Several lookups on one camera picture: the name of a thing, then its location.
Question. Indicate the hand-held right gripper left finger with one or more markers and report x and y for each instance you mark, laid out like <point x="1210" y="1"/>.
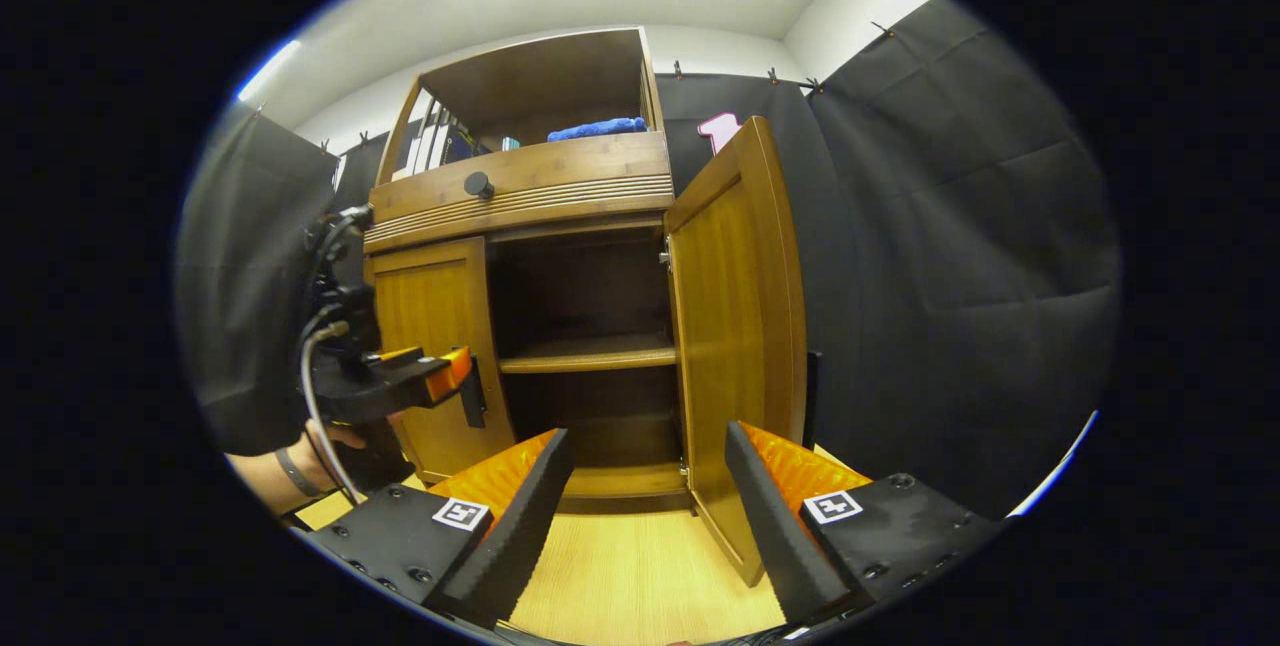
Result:
<point x="525" y="526"/>

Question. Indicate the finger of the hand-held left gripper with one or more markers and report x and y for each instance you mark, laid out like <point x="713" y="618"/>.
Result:
<point x="430" y="376"/>

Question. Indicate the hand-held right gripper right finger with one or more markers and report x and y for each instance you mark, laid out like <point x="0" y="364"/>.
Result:
<point x="775" y="526"/>

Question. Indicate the wooden shoe cabinet door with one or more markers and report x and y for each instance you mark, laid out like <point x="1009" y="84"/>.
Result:
<point x="430" y="306"/>
<point x="730" y="326"/>

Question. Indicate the wooden double-door shoe cabinet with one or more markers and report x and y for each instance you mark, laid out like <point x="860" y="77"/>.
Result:
<point x="540" y="76"/>

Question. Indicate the grey wristband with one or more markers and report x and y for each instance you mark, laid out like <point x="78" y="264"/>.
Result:
<point x="295" y="474"/>

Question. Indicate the wooden inner shelf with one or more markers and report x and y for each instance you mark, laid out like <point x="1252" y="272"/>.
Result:
<point x="590" y="356"/>

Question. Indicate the white book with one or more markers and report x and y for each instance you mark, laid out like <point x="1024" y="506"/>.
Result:
<point x="418" y="151"/>
<point x="436" y="144"/>

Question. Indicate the dark blue book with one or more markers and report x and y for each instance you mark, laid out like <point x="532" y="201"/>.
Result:
<point x="462" y="144"/>

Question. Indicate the wooden drawer with black knob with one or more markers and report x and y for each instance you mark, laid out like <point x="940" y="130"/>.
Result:
<point x="580" y="171"/>

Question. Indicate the blue folded towel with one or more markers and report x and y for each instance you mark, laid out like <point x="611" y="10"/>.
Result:
<point x="597" y="129"/>

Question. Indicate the black cloth clips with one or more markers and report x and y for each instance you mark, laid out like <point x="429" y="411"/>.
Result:
<point x="812" y="84"/>

